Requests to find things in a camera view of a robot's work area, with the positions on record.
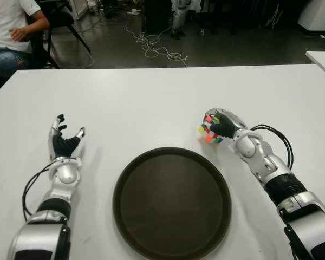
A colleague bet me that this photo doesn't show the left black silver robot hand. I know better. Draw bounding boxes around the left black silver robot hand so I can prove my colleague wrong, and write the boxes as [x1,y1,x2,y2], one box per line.
[48,113,87,161]

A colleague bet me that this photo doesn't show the white cabinet with black base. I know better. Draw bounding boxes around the white cabinet with black base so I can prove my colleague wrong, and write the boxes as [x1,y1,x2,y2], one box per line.
[297,0,325,36]

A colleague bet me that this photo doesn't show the dark brown round plate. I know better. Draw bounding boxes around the dark brown round plate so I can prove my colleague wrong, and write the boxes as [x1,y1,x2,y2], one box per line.
[112,146,232,260]

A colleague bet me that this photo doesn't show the seated person in white shirt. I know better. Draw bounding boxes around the seated person in white shirt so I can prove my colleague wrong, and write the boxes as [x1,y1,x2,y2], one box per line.
[0,0,51,90]

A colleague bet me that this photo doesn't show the multicolour Rubik's cube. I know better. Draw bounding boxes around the multicolour Rubik's cube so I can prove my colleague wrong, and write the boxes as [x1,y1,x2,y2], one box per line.
[197,114,225,144]

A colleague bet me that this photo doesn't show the white neighbouring table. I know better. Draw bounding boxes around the white neighbouring table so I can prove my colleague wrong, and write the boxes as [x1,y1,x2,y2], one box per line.
[305,50,325,82]

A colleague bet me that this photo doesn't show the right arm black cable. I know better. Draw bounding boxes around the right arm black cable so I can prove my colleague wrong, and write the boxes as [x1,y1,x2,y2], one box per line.
[250,123,294,169]

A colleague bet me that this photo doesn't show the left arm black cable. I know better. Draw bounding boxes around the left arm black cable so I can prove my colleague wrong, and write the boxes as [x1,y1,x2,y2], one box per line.
[21,162,55,222]

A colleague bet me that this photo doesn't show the black chair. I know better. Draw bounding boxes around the black chair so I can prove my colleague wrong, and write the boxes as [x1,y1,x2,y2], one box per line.
[24,0,92,70]

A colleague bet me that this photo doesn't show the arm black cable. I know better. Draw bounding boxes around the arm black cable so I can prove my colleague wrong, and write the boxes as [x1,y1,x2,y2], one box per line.
[21,162,55,222]
[250,123,294,169]

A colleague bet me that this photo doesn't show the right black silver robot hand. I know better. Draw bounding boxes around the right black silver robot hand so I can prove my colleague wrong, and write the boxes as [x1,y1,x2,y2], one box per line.
[203,107,249,140]

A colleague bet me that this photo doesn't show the tangled white floor cable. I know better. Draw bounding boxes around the tangled white floor cable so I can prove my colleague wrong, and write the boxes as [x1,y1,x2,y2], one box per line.
[124,18,189,68]

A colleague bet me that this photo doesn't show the white glass display case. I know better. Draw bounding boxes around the white glass display case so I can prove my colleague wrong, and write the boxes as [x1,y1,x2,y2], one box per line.
[70,0,89,20]

